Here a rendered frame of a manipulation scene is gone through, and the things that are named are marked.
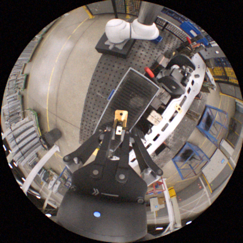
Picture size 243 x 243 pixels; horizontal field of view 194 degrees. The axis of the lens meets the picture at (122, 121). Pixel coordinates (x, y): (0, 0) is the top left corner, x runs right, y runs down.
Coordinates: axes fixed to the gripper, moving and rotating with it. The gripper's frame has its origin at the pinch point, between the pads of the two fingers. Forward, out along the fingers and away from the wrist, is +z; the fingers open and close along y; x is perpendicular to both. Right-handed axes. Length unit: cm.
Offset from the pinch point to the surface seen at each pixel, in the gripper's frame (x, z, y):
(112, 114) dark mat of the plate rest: 0.6, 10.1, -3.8
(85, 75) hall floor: 48, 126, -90
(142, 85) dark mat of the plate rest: 13.3, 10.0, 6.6
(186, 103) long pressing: 12, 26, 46
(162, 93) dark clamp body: 13.1, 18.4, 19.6
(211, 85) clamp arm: 36, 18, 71
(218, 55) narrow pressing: 71, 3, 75
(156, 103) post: 7.1, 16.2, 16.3
